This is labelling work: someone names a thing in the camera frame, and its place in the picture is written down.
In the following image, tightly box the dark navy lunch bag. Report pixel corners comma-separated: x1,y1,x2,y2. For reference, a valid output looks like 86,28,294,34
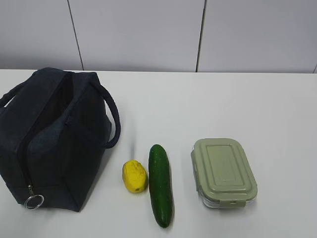
0,67,121,212

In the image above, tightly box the green cucumber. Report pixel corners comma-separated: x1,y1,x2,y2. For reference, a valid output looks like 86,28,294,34
148,144,174,228

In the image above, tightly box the green lid food container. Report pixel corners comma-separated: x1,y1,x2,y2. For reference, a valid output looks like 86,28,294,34
191,138,258,209

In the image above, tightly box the silver zipper pull ring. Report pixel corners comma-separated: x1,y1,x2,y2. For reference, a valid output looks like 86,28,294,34
24,184,45,210

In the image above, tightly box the yellow lemon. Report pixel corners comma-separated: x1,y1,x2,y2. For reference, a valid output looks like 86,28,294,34
122,160,148,193

